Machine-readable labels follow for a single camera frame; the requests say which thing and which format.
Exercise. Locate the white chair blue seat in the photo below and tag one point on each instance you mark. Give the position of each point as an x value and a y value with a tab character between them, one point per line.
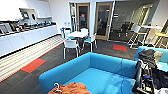
84	30
65	32
90	41

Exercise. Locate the white round low table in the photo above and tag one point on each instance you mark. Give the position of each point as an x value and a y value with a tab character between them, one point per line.
77	34

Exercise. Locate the large blue sofa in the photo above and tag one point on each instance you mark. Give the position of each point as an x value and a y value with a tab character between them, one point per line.
100	73

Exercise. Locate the wooden glass door red sign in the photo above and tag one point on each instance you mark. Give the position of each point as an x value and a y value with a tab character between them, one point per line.
83	16

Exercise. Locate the plain wooden glass door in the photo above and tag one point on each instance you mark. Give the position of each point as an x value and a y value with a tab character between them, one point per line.
104	20

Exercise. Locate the white high stool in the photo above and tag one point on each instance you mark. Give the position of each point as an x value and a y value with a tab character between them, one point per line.
134	36

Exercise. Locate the white kitchen counter cabinets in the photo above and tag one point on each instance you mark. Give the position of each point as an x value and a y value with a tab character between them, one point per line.
26	38

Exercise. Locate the black garment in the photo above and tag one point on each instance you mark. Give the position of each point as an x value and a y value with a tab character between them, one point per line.
148	58

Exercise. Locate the white square high table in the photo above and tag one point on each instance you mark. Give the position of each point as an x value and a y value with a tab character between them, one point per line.
150	26

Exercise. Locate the black equipment cart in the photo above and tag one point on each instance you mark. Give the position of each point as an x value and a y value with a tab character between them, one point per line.
148	81

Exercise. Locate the yellow high stool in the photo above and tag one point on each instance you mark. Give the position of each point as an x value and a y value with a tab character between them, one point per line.
161	38

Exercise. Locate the kitchen wall screen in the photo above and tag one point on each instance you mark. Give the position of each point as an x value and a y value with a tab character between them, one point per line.
25	15

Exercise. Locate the white kitchen wall cabinets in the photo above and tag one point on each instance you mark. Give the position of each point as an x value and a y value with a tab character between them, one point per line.
20	8

